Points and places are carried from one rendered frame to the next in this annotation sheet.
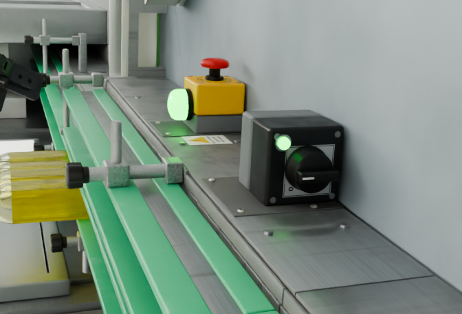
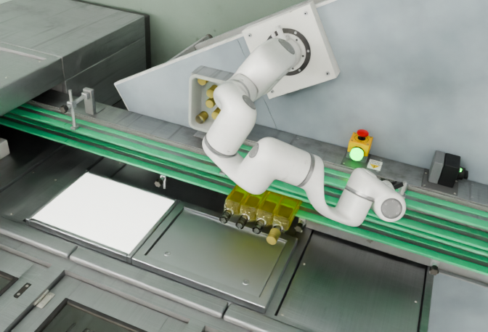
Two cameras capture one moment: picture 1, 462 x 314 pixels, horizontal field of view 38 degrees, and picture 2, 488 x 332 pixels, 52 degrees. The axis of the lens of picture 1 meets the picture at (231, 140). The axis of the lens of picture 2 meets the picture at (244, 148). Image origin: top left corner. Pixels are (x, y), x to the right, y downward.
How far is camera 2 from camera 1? 1.62 m
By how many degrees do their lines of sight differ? 50
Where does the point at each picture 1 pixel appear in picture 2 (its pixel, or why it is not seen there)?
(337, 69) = (454, 139)
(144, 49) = not seen: hidden behind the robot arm
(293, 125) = (457, 163)
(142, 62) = not seen: hidden behind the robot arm
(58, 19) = (37, 78)
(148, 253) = (462, 219)
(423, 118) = not seen: outside the picture
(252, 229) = (468, 198)
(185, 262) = (468, 216)
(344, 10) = (460, 123)
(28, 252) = (257, 237)
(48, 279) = (293, 243)
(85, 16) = (51, 67)
